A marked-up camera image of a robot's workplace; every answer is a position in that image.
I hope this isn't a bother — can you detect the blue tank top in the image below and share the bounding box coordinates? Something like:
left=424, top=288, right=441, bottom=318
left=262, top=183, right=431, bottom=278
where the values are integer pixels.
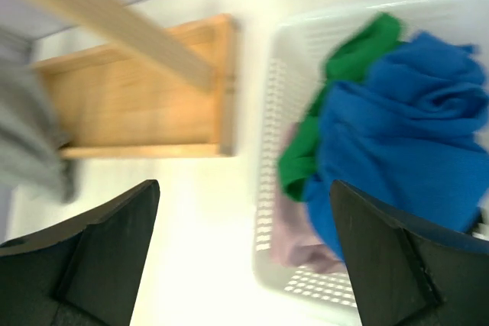
left=303, top=32, right=488, bottom=257

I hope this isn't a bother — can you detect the grey tank top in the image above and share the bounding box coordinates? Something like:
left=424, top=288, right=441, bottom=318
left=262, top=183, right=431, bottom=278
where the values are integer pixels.
left=1, top=27, right=76, bottom=203

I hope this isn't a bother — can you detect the green tank top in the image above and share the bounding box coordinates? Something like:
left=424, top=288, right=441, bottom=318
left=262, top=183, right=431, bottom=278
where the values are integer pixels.
left=277, top=13, right=403, bottom=202

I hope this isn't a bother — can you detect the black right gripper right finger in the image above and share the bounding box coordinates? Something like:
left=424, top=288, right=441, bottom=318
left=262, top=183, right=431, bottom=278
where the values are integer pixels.
left=330, top=180, right=488, bottom=325

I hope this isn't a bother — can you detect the white perforated plastic basket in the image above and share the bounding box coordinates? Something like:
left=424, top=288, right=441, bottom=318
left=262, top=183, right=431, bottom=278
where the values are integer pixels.
left=253, top=0, right=488, bottom=325

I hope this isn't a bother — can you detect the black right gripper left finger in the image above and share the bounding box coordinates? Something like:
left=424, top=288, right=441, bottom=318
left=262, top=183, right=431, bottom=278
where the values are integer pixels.
left=1, top=179, right=160, bottom=325

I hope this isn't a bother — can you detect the mauve pink tank top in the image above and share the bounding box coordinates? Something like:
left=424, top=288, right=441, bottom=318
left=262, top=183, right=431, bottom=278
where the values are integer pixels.
left=270, top=118, right=346, bottom=273

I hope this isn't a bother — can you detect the wooden clothes rack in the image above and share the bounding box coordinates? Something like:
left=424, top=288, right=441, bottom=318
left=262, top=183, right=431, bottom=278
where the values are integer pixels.
left=29, top=0, right=238, bottom=160

